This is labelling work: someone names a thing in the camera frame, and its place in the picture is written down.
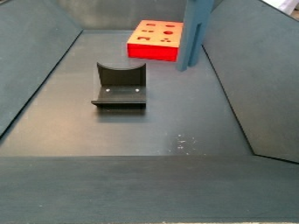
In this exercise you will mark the blue double-square peg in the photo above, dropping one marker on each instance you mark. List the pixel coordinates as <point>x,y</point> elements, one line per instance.
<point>196,21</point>

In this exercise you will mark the red foam shape board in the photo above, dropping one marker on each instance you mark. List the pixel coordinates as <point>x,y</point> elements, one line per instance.
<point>156,40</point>

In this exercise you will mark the black curved holder stand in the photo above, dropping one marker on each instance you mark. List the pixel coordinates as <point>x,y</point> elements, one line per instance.
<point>122,87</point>

